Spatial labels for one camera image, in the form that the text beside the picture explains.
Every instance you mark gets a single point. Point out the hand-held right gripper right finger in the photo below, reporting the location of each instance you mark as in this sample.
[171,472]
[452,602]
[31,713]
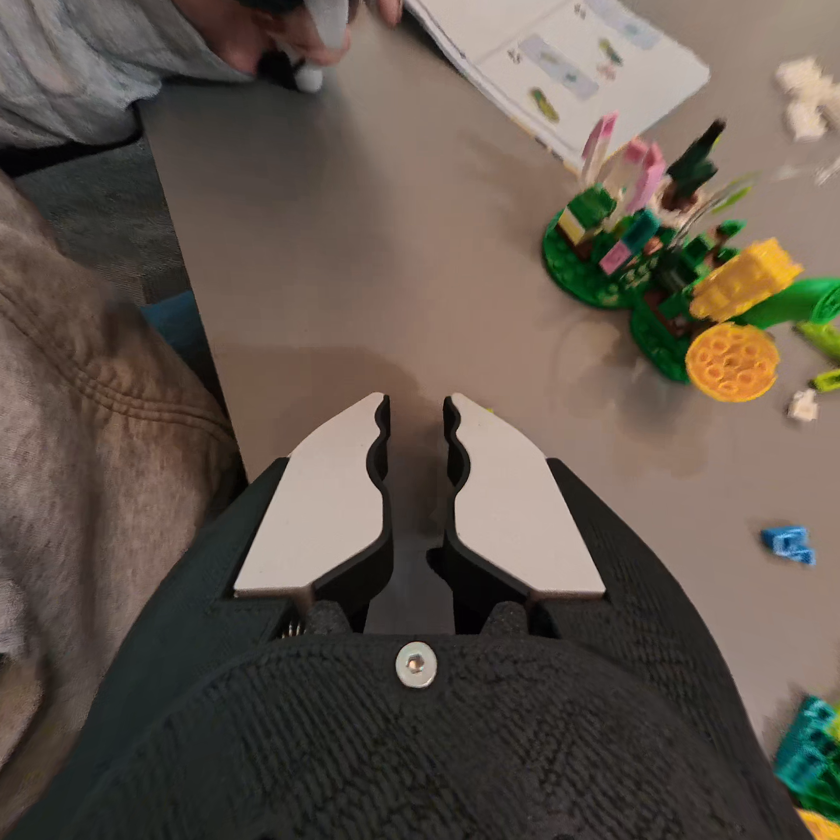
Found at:
[518,518]

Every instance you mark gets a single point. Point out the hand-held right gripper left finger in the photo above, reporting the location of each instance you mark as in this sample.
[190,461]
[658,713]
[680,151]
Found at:
[315,512]

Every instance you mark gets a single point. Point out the green lego garden model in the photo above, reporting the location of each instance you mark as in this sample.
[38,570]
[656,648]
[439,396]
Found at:
[590,275]

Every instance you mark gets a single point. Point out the person's left forearm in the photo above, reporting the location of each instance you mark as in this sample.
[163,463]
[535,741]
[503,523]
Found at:
[79,65]

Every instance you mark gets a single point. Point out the blue lego piece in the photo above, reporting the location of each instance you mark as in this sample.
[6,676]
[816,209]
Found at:
[787,544]

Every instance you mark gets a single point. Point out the person's left hand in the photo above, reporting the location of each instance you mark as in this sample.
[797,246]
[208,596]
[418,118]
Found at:
[229,33]

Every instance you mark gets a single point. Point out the blue seat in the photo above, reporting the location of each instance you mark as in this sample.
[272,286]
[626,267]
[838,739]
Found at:
[180,334]

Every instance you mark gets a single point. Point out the instruction booklet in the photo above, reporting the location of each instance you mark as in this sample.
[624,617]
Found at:
[564,59]

